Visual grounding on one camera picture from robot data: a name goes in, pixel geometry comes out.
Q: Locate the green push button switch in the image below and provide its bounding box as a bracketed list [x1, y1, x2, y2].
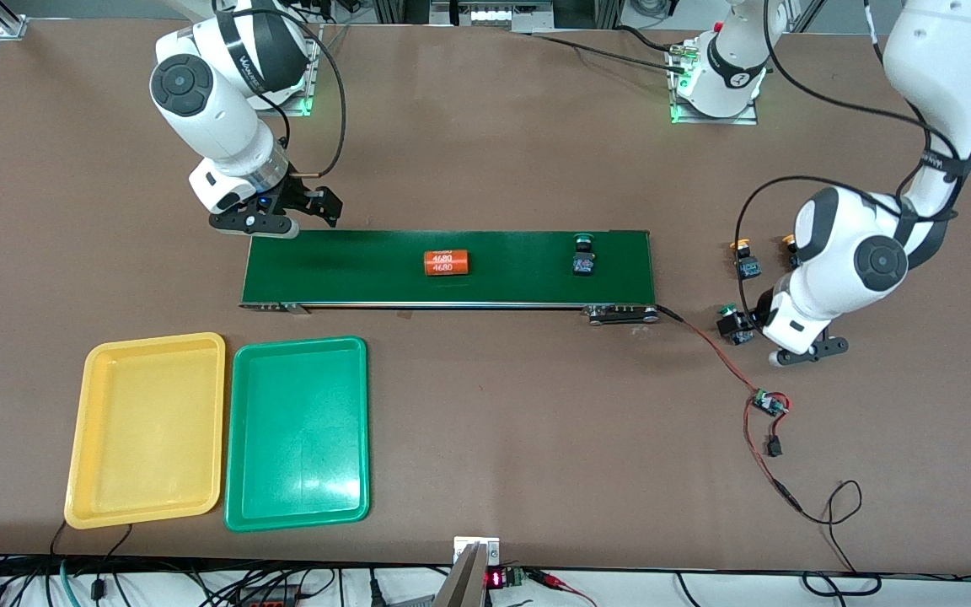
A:
[571, 233, 600, 277]
[716, 303, 756, 346]

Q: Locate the orange cylinder with 4680 print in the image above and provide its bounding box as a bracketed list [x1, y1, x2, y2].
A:
[423, 249, 472, 277]

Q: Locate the green conveyor belt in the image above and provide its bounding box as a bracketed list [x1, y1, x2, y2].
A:
[238, 228, 661, 326]

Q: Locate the green plastic tray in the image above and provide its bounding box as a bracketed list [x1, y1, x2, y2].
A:
[223, 336, 370, 534]

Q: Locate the yellow plastic tray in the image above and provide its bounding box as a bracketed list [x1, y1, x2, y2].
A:
[63, 331, 227, 530]

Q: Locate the red clip lead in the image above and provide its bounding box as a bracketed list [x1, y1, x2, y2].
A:
[528, 569, 598, 607]

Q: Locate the red black electrical box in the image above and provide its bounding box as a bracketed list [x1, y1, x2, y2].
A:
[233, 583, 305, 607]

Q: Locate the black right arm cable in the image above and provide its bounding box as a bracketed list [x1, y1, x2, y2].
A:
[224, 8, 347, 180]

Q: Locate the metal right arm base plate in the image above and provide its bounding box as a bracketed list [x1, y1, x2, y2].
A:
[283, 24, 325, 117]

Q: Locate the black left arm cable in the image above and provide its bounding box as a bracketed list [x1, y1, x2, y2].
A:
[734, 0, 971, 330]

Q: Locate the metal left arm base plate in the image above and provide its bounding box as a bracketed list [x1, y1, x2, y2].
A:
[668, 38, 761, 126]

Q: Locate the thin black looped cable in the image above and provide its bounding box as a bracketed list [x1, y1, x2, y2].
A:
[797, 481, 882, 595]

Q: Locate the aluminium frame rack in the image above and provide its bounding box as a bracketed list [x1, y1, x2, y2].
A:
[372, 0, 621, 33]

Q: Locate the black cable to arm base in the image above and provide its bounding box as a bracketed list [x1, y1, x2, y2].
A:
[509, 24, 689, 77]

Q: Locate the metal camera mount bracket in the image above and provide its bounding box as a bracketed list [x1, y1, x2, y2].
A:
[431, 536, 502, 607]

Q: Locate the black cable with plug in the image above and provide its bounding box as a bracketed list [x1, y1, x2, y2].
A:
[49, 521, 134, 607]

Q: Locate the teal cable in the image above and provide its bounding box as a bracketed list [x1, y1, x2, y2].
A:
[58, 558, 83, 607]

